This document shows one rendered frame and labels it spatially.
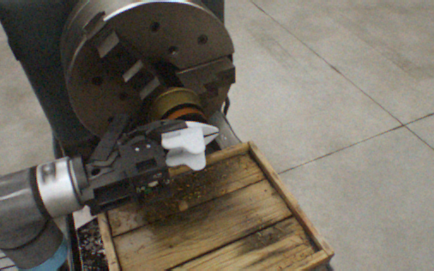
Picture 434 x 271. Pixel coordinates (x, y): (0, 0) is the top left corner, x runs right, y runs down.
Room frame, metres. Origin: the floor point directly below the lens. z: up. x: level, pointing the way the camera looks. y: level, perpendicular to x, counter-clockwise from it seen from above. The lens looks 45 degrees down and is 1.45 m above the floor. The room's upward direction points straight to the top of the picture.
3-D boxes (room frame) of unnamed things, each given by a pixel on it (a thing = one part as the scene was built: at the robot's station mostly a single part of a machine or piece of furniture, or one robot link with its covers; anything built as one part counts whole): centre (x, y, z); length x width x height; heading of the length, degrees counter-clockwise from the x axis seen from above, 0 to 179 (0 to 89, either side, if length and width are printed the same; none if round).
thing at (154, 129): (0.34, 0.09, 1.10); 0.09 x 0.02 x 0.05; 114
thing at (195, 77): (0.51, 0.02, 1.09); 0.12 x 0.11 x 0.05; 115
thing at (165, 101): (0.41, 0.07, 1.08); 0.09 x 0.09 x 0.09; 25
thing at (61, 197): (0.27, 0.21, 1.08); 0.08 x 0.05 x 0.08; 24
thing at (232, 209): (0.32, 0.03, 0.89); 0.36 x 0.30 x 0.04; 115
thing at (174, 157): (0.34, 0.04, 1.07); 0.09 x 0.06 x 0.03; 113
